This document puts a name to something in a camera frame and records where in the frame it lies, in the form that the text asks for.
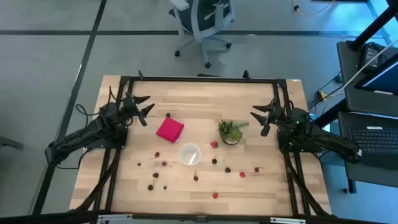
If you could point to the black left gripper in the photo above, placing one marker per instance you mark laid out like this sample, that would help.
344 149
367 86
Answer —
132 109

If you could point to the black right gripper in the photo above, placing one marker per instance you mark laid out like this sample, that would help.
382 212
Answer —
275 112

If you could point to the red cherry with stem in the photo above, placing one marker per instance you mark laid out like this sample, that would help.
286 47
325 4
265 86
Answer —
256 169
163 163
157 154

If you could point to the red strawberry with green leaves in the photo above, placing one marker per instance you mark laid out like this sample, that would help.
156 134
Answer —
214 144

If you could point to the clear plastic round container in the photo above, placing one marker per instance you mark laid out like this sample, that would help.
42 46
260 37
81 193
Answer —
186 149

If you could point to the dark cherry with stem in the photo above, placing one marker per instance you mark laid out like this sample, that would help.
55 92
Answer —
195 178
214 161

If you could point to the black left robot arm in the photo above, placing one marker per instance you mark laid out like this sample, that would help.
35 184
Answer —
93 127

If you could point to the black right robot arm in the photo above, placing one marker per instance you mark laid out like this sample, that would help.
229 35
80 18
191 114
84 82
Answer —
326 137

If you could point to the red folded cloth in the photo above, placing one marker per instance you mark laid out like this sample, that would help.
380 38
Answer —
169 129

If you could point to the succulent plant in pot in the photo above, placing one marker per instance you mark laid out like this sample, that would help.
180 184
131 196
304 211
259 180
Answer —
230 132

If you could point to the yellow power plug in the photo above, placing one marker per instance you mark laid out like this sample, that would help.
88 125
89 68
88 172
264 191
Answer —
322 95

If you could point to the black diagonal beam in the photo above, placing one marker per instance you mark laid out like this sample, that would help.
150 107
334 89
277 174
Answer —
329 115
373 28

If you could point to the black desk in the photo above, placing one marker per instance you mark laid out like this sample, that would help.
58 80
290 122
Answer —
357 102

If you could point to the white and dark office chair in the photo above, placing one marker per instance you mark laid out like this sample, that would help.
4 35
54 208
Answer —
208 12

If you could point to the black laptop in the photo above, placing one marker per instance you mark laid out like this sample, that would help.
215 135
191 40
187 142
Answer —
373 140

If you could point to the black power adapter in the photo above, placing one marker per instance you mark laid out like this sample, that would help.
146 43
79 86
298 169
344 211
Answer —
370 54

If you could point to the computer monitor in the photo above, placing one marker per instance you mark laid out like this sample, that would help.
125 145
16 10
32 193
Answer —
385 79

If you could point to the grey chair leg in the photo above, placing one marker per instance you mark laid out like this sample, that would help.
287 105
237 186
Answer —
11 143

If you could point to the silver metal bracket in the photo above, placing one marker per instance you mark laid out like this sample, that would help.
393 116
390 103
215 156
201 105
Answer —
115 217
287 220

